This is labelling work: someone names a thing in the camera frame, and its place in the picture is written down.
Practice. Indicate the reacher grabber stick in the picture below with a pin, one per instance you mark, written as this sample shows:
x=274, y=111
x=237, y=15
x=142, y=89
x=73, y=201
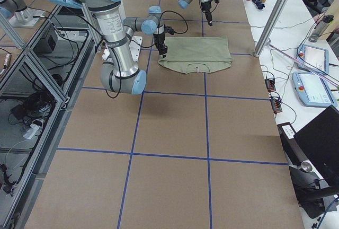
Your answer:
x=310, y=68

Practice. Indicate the black box under frame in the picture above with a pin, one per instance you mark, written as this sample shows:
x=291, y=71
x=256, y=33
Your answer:
x=47, y=42

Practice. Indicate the olive green long-sleeve shirt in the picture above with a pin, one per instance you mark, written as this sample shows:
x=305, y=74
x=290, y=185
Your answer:
x=197, y=55

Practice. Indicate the orange terminal block near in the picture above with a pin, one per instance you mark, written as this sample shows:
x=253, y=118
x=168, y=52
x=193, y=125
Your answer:
x=276, y=102

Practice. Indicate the black monitor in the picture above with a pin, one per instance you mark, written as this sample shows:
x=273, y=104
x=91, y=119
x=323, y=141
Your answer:
x=319, y=142

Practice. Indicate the near teach pendant tablet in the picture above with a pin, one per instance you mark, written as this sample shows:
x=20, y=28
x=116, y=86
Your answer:
x=312, y=91

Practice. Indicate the teach pendant tablet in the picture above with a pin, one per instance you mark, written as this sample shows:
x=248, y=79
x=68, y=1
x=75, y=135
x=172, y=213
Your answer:
x=312, y=91
x=311, y=55

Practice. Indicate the folded dark blue umbrella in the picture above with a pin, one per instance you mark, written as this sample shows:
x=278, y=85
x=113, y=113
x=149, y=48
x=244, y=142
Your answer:
x=259, y=4

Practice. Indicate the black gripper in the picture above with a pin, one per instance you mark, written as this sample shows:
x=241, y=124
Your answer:
x=159, y=38
x=205, y=8

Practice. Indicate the orange terminal block far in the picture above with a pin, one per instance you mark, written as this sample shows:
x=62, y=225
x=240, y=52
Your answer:
x=270, y=84

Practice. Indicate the white power strip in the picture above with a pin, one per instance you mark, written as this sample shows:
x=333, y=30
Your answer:
x=32, y=131

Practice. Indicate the aluminium frame post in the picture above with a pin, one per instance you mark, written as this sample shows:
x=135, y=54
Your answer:
x=272, y=20

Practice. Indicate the far teach pendant tablet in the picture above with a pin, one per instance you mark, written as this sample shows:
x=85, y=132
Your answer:
x=311, y=55

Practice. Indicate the orange terminal block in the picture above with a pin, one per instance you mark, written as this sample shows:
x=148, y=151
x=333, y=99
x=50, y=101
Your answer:
x=270, y=84
x=276, y=102

